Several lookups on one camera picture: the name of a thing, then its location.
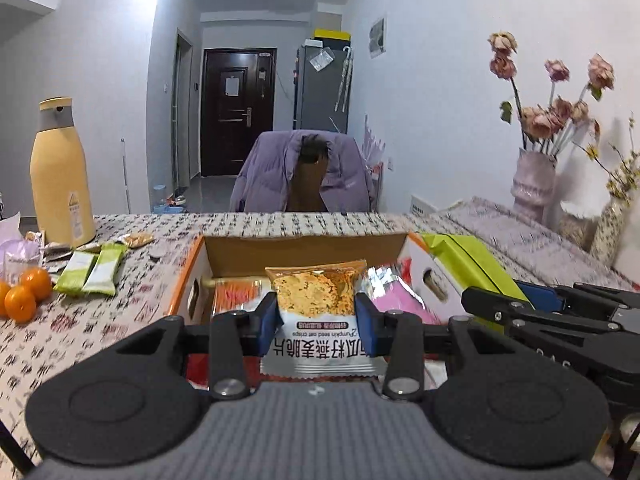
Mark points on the clear water jug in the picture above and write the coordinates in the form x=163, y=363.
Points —
x=159, y=200

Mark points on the glass jar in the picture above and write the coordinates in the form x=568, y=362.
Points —
x=575, y=227

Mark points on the white paper notice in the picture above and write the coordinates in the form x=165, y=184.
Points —
x=231, y=86

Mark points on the yellow box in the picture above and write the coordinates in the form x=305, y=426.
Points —
x=331, y=35

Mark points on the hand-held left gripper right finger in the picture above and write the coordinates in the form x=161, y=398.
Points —
x=363, y=325

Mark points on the dark brown entrance door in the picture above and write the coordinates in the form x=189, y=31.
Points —
x=237, y=130

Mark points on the white plastic box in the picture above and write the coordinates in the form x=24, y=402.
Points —
x=422, y=205

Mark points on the pink snack packet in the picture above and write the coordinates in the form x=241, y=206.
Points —
x=400, y=300

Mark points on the wall electrical panel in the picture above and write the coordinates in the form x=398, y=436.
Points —
x=377, y=37

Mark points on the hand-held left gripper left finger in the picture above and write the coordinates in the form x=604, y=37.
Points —
x=269, y=325

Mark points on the speckled vase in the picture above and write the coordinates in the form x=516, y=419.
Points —
x=611, y=232

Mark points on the round cracker packet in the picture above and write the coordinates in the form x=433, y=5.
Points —
x=137, y=240

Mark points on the clear plastic bag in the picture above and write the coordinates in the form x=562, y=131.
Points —
x=321, y=59

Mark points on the yellow flower branches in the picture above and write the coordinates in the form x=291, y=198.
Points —
x=622, y=170

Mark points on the orange cardboard box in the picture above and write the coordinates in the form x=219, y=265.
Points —
x=300, y=250

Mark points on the pink textured table runner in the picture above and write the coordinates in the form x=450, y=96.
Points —
x=500, y=225

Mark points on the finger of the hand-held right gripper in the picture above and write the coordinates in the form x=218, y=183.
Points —
x=500, y=306
x=542, y=296

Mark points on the small floor bowl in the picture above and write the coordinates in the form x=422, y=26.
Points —
x=177, y=199

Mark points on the dark brown small packet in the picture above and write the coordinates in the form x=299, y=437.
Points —
x=57, y=251

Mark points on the grey interior door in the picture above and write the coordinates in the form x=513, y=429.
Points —
x=182, y=120

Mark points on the grey refrigerator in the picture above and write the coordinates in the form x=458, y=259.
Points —
x=317, y=95

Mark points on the purple puffer jacket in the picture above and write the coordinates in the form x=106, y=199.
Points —
x=265, y=175

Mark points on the brown chair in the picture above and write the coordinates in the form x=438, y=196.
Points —
x=307, y=185

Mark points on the pale pink textured vase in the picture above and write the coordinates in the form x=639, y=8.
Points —
x=534, y=185

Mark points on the long orange biscuit package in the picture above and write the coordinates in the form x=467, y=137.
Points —
x=237, y=300

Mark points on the orange white crisp packet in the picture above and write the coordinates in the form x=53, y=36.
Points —
x=317, y=300

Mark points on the bunch of dried pink roses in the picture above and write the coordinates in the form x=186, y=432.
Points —
x=545, y=115

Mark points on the yellow thermos bottle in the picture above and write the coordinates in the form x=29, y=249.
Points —
x=60, y=180

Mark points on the orange mandarin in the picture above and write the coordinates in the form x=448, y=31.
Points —
x=20, y=304
x=37, y=284
x=4, y=299

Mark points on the pale purple packet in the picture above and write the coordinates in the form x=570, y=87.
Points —
x=22, y=260

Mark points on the white folded umbrella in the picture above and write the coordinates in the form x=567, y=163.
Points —
x=343, y=80

